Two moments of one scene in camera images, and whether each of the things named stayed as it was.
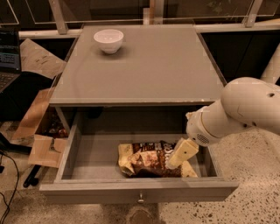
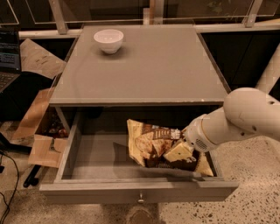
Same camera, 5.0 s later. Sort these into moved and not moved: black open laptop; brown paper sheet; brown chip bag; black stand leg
Moved: brown chip bag
Not moved: black open laptop; brown paper sheet; black stand leg
